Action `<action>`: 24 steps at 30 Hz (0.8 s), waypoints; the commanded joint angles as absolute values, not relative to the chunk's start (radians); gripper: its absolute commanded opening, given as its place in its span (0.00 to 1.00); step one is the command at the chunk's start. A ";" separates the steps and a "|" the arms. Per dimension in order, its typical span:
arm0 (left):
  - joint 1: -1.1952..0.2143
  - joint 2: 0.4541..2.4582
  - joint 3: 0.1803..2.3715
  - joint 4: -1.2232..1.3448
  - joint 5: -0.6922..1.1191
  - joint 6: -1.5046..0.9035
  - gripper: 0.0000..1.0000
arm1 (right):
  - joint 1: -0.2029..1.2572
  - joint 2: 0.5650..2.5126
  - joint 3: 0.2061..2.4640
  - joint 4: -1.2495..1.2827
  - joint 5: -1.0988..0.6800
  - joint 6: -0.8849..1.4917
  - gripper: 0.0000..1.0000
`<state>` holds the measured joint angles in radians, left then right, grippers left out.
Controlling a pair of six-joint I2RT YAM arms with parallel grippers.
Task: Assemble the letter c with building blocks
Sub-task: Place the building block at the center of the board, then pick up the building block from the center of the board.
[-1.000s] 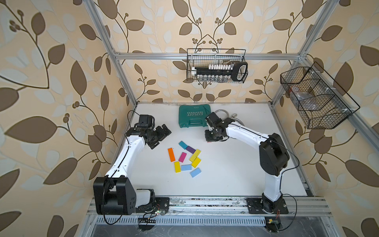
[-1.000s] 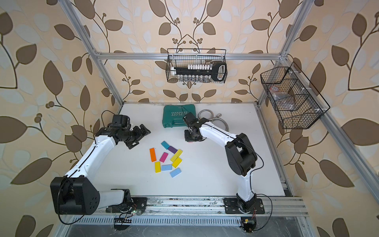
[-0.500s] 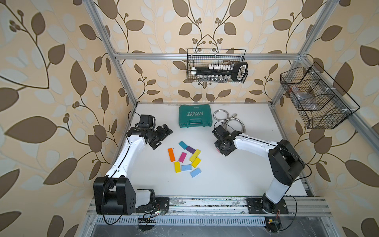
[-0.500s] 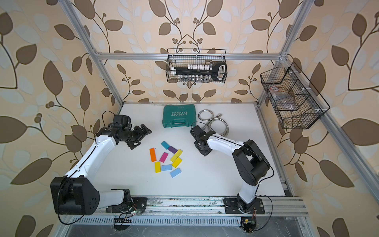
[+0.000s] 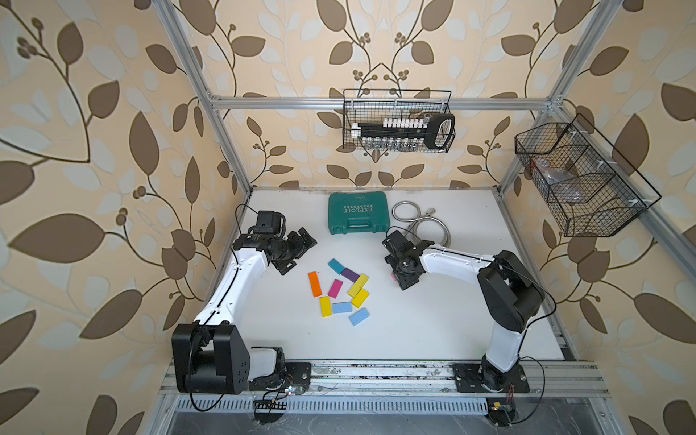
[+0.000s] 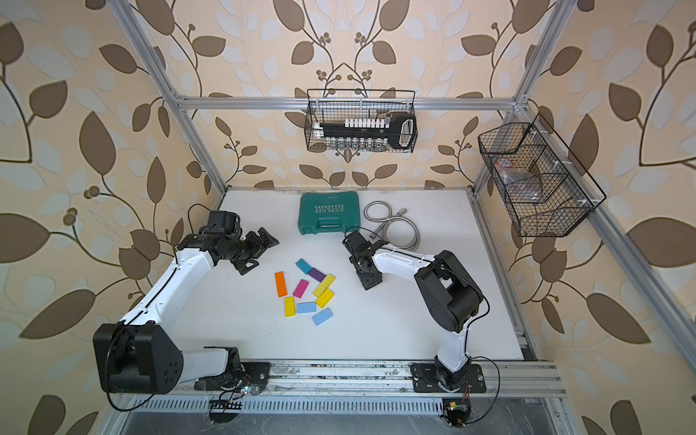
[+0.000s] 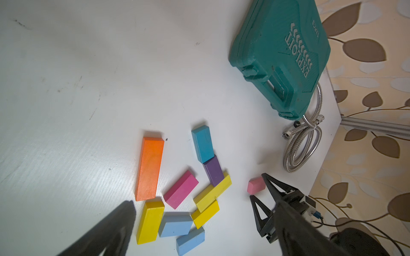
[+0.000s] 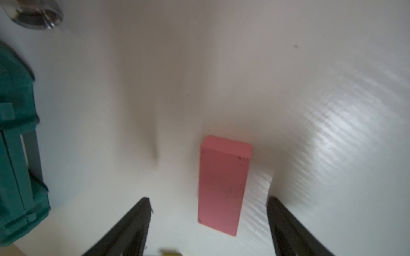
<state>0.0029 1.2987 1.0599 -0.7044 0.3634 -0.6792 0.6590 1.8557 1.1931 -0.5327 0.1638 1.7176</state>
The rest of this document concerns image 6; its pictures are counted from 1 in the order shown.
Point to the long yellow-green block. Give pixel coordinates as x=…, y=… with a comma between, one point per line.
x=324, y=285

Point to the yellow block lower left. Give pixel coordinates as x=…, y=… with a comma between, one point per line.
x=289, y=307

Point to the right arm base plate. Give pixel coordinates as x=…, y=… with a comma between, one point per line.
x=429, y=377

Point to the aluminium front rail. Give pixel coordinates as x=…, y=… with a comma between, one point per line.
x=504, y=379

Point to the black wire basket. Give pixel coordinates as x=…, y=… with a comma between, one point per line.
x=337, y=104
x=570, y=192

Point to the centre black wire basket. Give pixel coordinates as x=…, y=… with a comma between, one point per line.
x=337, y=104

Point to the orange long block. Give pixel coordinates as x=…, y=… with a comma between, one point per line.
x=280, y=284

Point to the green plastic tool case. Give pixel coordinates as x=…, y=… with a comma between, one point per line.
x=329, y=212

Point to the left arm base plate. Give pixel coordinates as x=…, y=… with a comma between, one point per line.
x=249, y=377

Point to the teal block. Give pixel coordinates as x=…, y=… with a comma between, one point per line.
x=303, y=266

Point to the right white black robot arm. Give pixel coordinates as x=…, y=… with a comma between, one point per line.
x=449, y=292

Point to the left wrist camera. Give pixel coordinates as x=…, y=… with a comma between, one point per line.
x=224, y=221

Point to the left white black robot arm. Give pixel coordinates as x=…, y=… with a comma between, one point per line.
x=137, y=355

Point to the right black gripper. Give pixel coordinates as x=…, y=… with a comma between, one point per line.
x=366, y=281

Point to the light blue block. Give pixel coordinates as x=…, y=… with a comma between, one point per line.
x=305, y=308
x=322, y=317

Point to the right black wire basket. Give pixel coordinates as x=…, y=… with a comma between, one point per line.
x=570, y=192

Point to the purple block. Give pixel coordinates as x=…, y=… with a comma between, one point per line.
x=317, y=275

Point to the black white socket set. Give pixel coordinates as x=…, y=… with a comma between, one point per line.
x=393, y=133

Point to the clear plastic bag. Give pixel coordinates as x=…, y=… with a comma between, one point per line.
x=521, y=186

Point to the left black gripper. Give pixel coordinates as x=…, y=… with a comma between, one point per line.
x=257, y=247

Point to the magenta block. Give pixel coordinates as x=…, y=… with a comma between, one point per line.
x=300, y=289

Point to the short yellow block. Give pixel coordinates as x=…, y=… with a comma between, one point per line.
x=325, y=298

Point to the light blue flat block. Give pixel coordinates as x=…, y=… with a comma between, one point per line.
x=305, y=308

